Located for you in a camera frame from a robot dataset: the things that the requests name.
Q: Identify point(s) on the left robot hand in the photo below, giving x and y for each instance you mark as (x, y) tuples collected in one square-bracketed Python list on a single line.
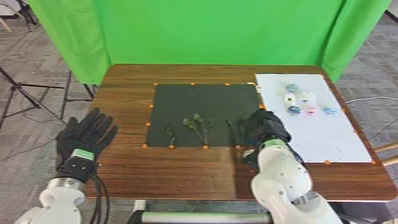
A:
[(85, 133)]

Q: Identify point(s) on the black tripod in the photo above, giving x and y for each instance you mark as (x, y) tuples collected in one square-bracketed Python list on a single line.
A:
[(19, 88)]

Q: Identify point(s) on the green sprig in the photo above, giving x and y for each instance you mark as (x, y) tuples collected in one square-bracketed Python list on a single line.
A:
[(169, 133), (192, 125), (229, 131), (208, 128)]

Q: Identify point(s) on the white sheet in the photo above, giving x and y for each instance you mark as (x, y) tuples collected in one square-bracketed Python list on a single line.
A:
[(325, 133)]

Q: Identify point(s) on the white flower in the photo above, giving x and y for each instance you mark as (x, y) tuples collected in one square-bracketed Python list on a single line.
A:
[(305, 96), (288, 98)]

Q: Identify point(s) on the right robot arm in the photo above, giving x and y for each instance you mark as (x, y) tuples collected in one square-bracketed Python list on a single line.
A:
[(284, 186)]

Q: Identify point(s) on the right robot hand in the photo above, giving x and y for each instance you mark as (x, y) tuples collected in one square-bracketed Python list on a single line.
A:
[(266, 126)]

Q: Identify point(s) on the blue flower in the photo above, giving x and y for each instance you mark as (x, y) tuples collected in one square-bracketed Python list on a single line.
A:
[(330, 110), (291, 87), (293, 109)]

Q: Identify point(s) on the pale grey bar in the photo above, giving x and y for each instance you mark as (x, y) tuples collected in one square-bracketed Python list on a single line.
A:
[(201, 218)]

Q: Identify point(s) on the dark mat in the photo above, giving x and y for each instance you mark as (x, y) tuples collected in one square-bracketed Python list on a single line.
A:
[(201, 100)]

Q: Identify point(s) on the pink flower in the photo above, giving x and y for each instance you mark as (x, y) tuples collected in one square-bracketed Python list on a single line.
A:
[(311, 110)]

